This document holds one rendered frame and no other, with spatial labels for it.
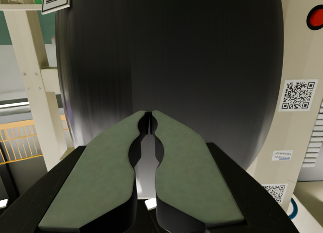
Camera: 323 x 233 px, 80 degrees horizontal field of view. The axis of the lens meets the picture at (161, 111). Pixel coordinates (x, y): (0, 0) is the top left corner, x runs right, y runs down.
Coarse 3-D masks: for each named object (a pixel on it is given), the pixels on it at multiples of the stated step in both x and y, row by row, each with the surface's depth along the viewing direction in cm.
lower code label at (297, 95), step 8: (288, 80) 43; (296, 80) 43; (304, 80) 43; (312, 80) 43; (288, 88) 43; (296, 88) 43; (304, 88) 43; (312, 88) 44; (288, 96) 44; (296, 96) 44; (304, 96) 44; (312, 96) 44; (280, 104) 45; (288, 104) 45; (296, 104) 45; (304, 104) 45
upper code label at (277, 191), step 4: (264, 184) 53; (268, 184) 53; (272, 184) 53; (276, 184) 54; (280, 184) 54; (284, 184) 54; (268, 188) 54; (272, 188) 54; (276, 188) 54; (280, 188) 54; (284, 188) 54; (272, 192) 55; (276, 192) 55; (280, 192) 55; (284, 192) 55; (276, 196) 55; (280, 196) 55; (276, 200) 56; (280, 200) 56
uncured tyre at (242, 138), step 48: (96, 0) 21; (144, 0) 21; (192, 0) 21; (240, 0) 21; (96, 48) 21; (144, 48) 21; (192, 48) 21; (240, 48) 21; (96, 96) 22; (144, 96) 22; (192, 96) 22; (240, 96) 22; (144, 144) 24; (240, 144) 25; (144, 192) 32
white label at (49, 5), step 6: (42, 0) 23; (48, 0) 22; (54, 0) 22; (60, 0) 22; (66, 0) 21; (42, 6) 22; (48, 6) 22; (54, 6) 22; (60, 6) 21; (66, 6) 21; (42, 12) 22; (48, 12) 22
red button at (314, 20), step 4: (316, 12) 37; (320, 12) 37; (312, 16) 38; (316, 16) 38; (320, 16) 38; (312, 20) 38; (316, 20) 38; (320, 20) 38; (312, 24) 38; (316, 24) 38; (320, 24) 38
